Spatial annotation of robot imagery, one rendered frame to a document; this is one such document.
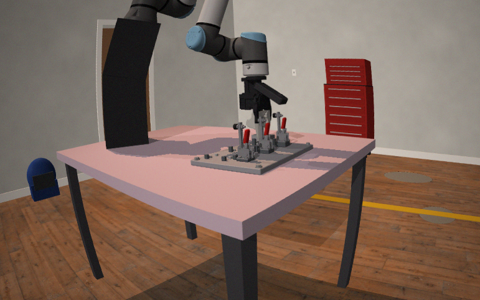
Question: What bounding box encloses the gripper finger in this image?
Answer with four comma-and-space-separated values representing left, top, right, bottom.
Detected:
261, 103, 271, 128
246, 100, 263, 141

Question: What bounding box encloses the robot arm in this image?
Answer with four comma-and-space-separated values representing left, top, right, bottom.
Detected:
124, 0, 288, 105

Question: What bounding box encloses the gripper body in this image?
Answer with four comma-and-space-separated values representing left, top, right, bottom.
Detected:
239, 76, 270, 111

